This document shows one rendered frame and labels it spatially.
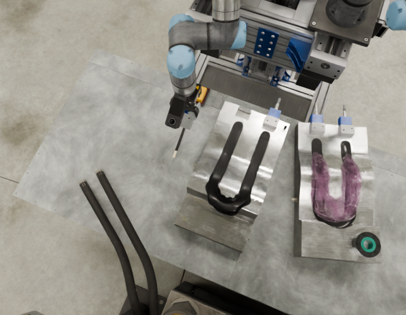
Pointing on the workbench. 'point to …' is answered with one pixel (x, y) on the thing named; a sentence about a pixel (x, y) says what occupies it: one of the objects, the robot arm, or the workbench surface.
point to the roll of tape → (374, 248)
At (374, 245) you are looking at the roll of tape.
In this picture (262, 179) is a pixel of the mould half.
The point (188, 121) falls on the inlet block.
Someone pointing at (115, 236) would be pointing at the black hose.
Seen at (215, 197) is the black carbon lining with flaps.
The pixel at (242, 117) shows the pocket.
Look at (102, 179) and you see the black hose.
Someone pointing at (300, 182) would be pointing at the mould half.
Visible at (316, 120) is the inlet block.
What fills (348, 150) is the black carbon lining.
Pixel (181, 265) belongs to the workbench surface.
